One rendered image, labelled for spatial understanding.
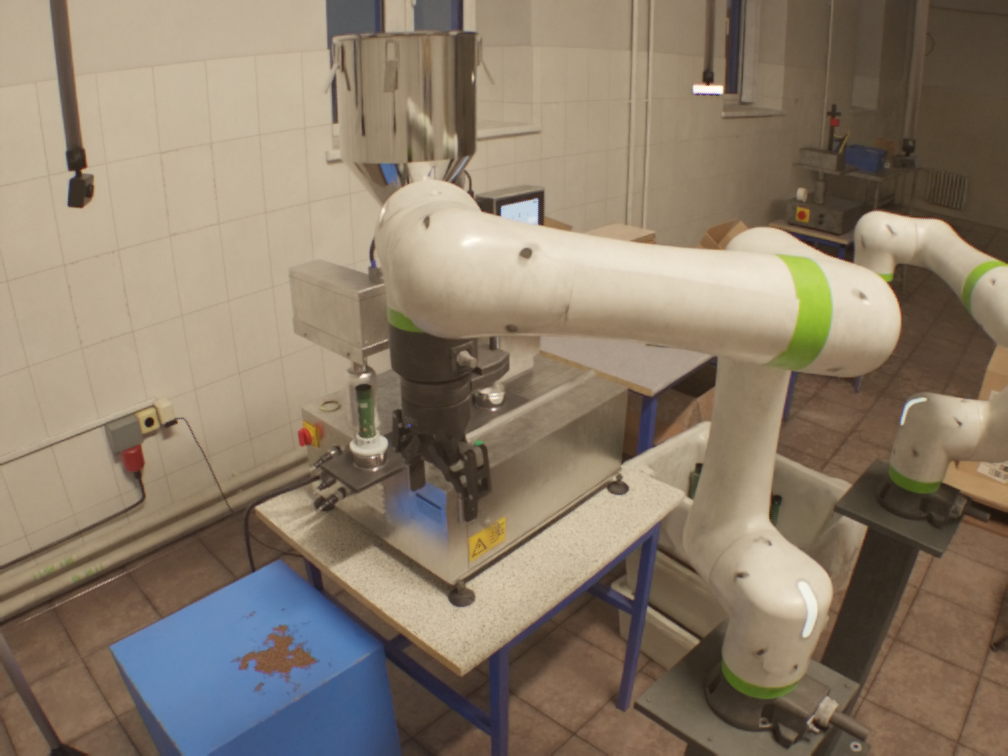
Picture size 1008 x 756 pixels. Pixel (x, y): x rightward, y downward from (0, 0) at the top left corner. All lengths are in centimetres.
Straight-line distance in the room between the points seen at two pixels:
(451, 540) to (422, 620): 18
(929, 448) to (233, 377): 241
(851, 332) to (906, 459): 86
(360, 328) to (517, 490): 45
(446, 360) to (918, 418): 106
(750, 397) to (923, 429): 66
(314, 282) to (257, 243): 136
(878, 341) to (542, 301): 36
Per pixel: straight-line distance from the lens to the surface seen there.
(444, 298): 56
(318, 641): 166
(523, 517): 156
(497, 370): 80
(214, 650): 170
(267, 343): 298
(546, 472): 156
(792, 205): 564
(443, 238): 56
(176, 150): 267
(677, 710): 111
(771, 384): 94
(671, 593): 219
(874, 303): 77
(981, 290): 130
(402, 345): 73
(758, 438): 98
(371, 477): 137
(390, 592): 153
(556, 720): 224
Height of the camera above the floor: 177
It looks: 25 degrees down
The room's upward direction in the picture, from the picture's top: straight up
